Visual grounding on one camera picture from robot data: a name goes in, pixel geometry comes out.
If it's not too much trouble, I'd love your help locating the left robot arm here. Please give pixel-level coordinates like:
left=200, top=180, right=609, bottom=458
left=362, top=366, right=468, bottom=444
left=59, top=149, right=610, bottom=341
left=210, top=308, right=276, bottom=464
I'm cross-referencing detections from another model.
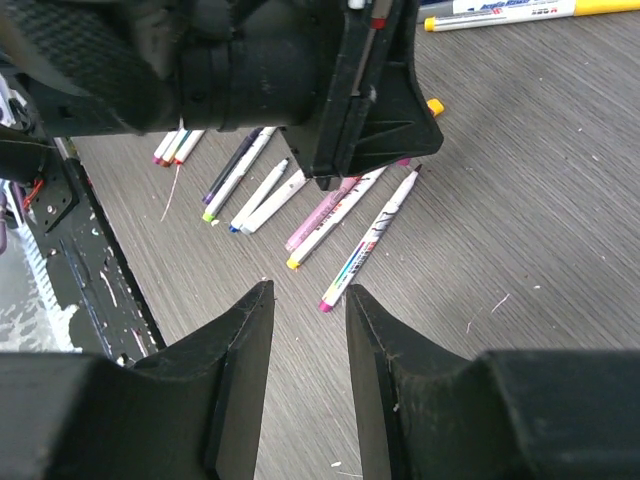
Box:
left=1, top=1, right=443, bottom=189

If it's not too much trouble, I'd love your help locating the blue end white marker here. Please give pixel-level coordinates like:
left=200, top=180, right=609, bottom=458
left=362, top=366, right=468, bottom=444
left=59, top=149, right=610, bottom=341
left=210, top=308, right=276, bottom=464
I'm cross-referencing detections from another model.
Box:
left=229, top=158, right=290, bottom=233

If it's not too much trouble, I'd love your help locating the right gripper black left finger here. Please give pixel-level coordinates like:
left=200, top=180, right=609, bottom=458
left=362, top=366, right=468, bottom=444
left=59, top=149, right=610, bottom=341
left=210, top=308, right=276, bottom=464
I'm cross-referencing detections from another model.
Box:
left=1, top=281, right=275, bottom=479

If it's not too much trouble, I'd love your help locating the lilac pen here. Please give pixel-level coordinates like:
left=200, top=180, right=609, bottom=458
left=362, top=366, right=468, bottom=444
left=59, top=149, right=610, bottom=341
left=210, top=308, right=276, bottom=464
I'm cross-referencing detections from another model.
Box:
left=285, top=177, right=360, bottom=252

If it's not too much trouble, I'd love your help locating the green cap rainbow pen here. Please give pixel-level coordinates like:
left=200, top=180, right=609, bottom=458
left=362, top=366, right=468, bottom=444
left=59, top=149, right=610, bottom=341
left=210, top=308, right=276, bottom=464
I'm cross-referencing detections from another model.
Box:
left=202, top=127, right=278, bottom=222

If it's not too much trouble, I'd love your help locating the grey end white marker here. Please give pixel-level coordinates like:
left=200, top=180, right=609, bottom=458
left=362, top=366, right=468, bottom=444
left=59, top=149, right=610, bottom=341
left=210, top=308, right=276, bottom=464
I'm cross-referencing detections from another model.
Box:
left=240, top=169, right=308, bottom=235

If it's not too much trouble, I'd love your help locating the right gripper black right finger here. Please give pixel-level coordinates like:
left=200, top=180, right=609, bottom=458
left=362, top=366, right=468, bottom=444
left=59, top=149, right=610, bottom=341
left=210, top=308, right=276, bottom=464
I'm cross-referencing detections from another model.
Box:
left=345, top=285, right=639, bottom=479

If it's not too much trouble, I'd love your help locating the dark purple clear pen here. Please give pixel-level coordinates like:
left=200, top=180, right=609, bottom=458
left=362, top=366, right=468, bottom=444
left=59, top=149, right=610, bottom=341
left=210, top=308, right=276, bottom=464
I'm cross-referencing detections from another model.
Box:
left=202, top=127, right=263, bottom=205

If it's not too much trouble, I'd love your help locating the red cap white pen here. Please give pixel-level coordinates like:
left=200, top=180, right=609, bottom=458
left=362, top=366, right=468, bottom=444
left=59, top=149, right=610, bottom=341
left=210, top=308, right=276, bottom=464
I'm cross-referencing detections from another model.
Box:
left=174, top=130, right=206, bottom=165

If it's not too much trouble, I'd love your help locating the yellow end rainbow pen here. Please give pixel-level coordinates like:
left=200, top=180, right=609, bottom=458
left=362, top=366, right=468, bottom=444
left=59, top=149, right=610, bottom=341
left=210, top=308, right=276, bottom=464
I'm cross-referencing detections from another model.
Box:
left=286, top=167, right=387, bottom=270

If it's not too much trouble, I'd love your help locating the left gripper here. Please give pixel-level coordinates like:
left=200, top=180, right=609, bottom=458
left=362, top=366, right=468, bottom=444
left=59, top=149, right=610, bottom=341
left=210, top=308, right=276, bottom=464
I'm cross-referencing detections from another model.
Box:
left=284, top=1, right=444, bottom=190

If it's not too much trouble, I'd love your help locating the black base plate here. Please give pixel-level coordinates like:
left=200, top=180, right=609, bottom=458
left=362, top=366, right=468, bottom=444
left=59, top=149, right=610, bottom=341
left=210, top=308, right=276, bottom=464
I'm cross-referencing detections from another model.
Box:
left=27, top=138, right=166, bottom=365

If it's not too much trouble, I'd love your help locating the grey cable duct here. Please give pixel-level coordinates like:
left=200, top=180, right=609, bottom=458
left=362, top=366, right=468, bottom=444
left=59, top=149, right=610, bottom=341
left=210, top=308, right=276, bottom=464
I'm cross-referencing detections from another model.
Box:
left=1, top=180, right=82, bottom=353

